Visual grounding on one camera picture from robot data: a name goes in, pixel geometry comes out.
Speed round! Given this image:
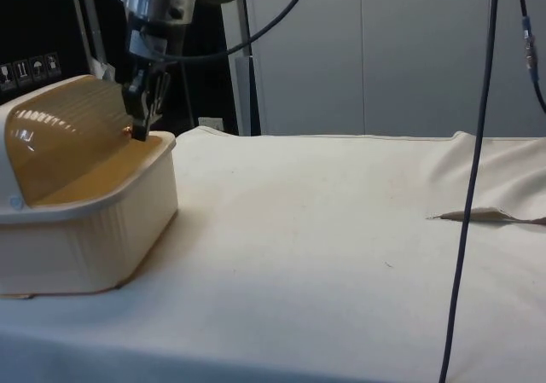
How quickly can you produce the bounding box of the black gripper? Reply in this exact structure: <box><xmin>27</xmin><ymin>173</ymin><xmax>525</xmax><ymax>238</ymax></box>
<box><xmin>121</xmin><ymin>14</ymin><xmax>172</xmax><ymax>142</ymax></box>

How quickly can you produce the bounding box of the rounded box lid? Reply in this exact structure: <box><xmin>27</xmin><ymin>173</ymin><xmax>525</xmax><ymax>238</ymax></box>
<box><xmin>0</xmin><ymin>73</ymin><xmax>140</xmax><ymax>213</ymax></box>

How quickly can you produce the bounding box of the black cabinet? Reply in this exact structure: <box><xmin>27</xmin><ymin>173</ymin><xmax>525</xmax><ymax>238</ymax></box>
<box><xmin>0</xmin><ymin>0</ymin><xmax>241</xmax><ymax>136</ymax></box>

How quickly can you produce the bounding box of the cream box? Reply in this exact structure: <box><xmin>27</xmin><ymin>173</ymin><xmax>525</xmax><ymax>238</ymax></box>
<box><xmin>0</xmin><ymin>130</ymin><xmax>178</xmax><ymax>299</ymax></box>

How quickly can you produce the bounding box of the pale locker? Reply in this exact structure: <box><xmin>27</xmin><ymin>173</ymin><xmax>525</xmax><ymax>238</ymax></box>
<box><xmin>245</xmin><ymin>0</ymin><xmax>364</xmax><ymax>137</ymax></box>

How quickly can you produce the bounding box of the black cable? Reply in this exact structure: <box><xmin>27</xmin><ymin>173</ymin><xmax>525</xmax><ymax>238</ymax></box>
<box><xmin>514</xmin><ymin>0</ymin><xmax>546</xmax><ymax>113</ymax></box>
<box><xmin>160</xmin><ymin>0</ymin><xmax>319</xmax><ymax>63</ymax></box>
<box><xmin>439</xmin><ymin>0</ymin><xmax>501</xmax><ymax>383</ymax></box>

